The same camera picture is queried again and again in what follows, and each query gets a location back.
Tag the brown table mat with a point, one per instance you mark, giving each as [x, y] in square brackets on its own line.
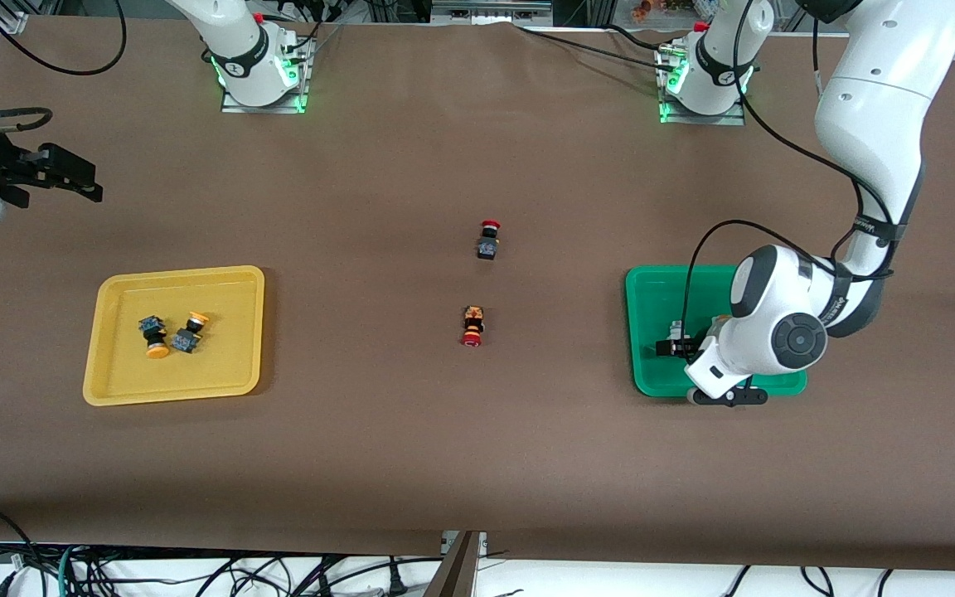
[477, 464]

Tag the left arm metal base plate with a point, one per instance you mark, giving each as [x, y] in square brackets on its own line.
[705, 118]

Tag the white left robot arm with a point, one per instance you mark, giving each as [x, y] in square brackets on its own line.
[884, 99]

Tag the green plastic tray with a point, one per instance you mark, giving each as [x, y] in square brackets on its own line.
[660, 290]

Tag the red button orange body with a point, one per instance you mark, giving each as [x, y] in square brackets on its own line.
[472, 319]

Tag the yellow push button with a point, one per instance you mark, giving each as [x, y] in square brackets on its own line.
[187, 340]
[156, 348]

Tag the aluminium profile post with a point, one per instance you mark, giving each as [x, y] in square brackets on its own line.
[461, 572]

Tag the red button black body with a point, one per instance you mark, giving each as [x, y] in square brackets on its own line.
[488, 246]

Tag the aluminium frame bar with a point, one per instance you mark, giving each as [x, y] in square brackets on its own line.
[490, 10]

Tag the yellow plastic tray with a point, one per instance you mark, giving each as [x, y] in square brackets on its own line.
[220, 365]

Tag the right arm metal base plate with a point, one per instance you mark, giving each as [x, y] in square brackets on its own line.
[266, 109]

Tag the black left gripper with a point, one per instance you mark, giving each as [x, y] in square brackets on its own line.
[700, 343]

